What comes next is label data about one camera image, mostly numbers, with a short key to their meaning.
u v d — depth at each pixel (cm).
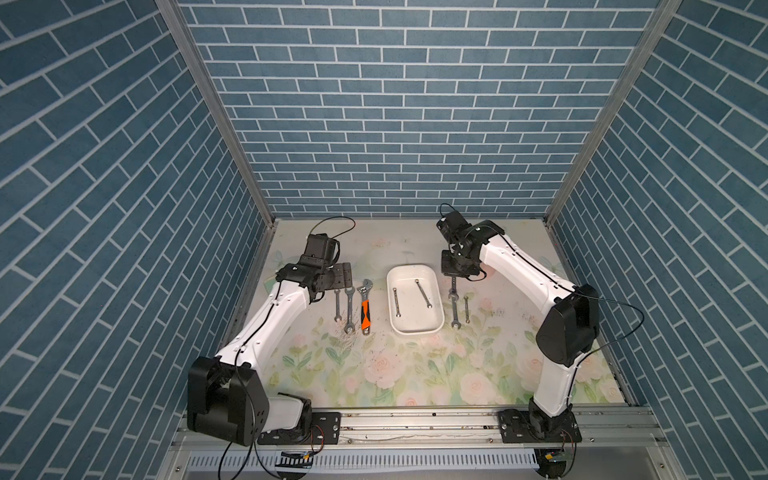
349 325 92
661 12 71
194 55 77
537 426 65
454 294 84
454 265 76
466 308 96
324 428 73
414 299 98
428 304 96
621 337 87
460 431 75
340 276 75
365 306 95
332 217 66
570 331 47
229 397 40
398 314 94
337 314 95
